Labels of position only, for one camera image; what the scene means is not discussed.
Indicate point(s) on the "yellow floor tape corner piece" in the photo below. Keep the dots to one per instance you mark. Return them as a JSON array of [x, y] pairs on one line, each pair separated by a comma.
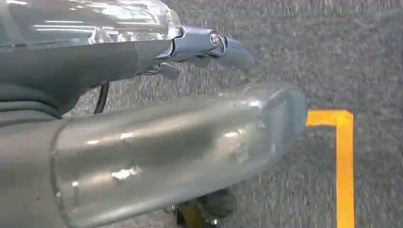
[[345, 163]]

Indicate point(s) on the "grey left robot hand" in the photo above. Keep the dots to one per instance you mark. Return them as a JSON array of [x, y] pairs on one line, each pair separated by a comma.
[[163, 148]]

